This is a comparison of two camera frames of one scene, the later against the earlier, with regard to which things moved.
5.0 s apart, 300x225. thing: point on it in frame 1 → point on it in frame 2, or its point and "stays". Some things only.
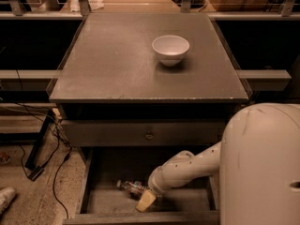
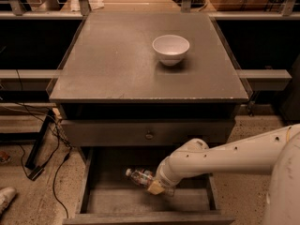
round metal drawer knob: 148,136 stays
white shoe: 7,196 stays
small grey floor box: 37,172 stays
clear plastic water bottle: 133,187 → 144,176
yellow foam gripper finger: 146,200 → 156,187
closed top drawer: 138,133 stays
